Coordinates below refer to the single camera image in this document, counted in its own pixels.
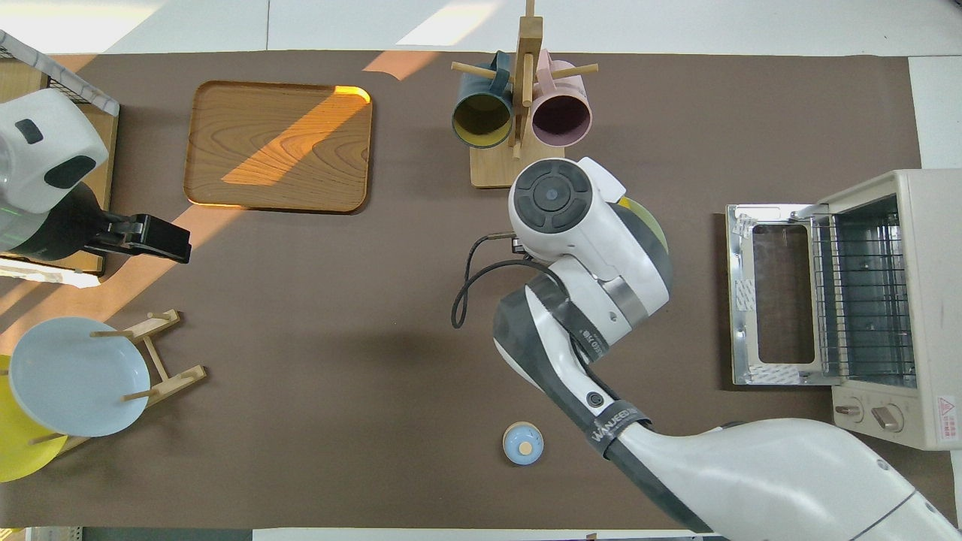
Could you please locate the wooden plate rack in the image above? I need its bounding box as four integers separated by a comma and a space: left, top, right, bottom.
30, 309, 207, 452

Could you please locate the brown table mat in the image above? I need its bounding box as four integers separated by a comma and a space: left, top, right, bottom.
0, 51, 955, 530

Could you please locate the metal oven wire rack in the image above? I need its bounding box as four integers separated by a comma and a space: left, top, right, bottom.
812, 214, 918, 369

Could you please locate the white toaster oven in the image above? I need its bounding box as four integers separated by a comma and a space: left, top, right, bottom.
725, 169, 962, 452

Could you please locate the dark blue mug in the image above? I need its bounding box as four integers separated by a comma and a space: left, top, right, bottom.
451, 51, 516, 150

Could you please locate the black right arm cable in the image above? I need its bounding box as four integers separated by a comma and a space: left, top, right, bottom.
451, 233, 561, 329

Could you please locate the wooden serving tray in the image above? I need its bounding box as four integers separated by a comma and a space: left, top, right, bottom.
184, 80, 374, 214

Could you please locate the teal round plate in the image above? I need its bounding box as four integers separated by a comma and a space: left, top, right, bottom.
618, 194, 670, 256

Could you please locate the blue service bell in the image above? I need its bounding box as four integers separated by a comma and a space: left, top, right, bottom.
502, 422, 544, 466

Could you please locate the light blue plate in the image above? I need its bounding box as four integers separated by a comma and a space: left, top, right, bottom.
9, 316, 151, 438

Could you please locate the pink mug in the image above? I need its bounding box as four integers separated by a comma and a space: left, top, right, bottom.
531, 50, 594, 148

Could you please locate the wooden mug rack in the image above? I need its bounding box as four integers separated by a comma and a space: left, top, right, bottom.
451, 0, 600, 189

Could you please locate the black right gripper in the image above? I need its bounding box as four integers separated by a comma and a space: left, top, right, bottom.
14, 184, 135, 261

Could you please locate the glass oven door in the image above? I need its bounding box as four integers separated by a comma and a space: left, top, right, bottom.
725, 203, 839, 387

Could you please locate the yellow plate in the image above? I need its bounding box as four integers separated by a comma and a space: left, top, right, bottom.
0, 353, 68, 483

